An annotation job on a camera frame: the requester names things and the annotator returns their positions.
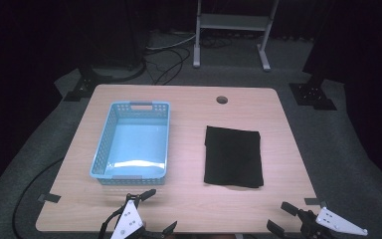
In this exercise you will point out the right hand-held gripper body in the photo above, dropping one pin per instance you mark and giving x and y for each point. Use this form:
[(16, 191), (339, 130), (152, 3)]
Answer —
[(331, 223)]

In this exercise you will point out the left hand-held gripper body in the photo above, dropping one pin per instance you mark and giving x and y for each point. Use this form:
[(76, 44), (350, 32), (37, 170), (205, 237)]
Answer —
[(128, 220)]

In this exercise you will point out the light blue plastic basket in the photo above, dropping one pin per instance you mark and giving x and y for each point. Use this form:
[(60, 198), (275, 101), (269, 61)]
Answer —
[(136, 146)]

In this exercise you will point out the black cloth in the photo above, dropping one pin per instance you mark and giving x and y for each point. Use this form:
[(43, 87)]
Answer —
[(233, 156)]

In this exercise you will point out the dark tape strip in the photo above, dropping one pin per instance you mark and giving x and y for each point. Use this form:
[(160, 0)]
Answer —
[(312, 201), (49, 198)]

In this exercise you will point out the black stand base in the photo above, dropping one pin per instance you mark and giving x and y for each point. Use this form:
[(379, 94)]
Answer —
[(311, 96), (84, 88)]

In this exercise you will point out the white metal stand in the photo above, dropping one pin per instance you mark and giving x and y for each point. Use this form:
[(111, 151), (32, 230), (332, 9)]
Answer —
[(232, 21)]

